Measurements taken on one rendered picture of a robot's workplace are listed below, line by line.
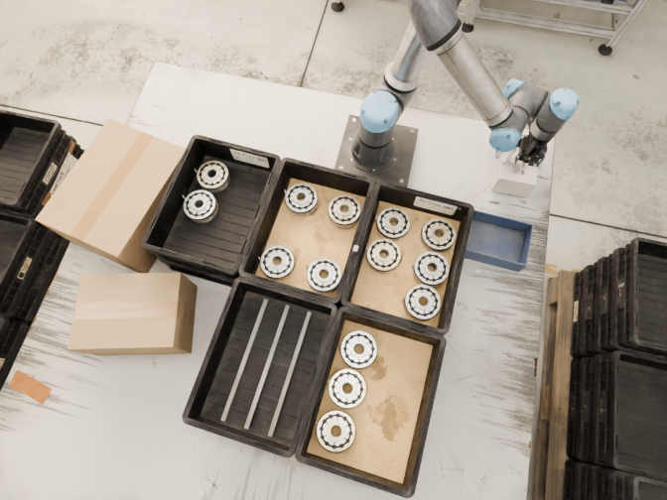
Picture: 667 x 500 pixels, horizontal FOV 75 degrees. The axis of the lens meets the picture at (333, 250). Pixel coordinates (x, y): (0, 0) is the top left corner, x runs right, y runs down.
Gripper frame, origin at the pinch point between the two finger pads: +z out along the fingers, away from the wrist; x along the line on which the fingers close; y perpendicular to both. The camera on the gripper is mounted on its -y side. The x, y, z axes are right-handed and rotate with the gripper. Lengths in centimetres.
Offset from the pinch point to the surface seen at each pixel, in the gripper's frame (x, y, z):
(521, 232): 6.2, 23.3, 6.8
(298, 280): -62, 60, -6
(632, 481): 50, 93, 18
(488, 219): -5.9, 22.3, 4.2
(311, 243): -61, 48, -6
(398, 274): -33, 51, -6
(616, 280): 50, 24, 28
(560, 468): 50, 95, 62
